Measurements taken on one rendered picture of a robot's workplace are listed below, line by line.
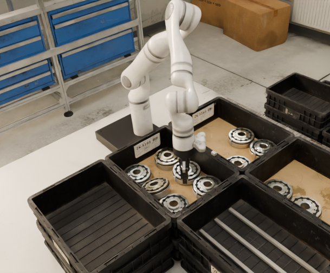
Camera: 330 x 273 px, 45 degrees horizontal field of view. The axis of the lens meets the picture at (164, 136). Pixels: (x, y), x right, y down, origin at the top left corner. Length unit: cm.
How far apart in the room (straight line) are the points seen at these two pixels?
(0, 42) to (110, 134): 143
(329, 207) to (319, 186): 10
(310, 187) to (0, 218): 117
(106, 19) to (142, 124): 175
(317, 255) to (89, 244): 69
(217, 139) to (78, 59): 195
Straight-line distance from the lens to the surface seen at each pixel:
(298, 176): 152
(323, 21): 442
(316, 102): 259
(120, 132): 187
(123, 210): 139
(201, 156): 146
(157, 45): 148
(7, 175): 189
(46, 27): 314
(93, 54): 342
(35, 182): 179
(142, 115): 176
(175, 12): 134
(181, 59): 127
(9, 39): 308
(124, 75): 167
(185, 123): 126
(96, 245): 131
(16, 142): 334
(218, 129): 171
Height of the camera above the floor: 184
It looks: 37 degrees down
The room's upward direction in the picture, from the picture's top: 5 degrees counter-clockwise
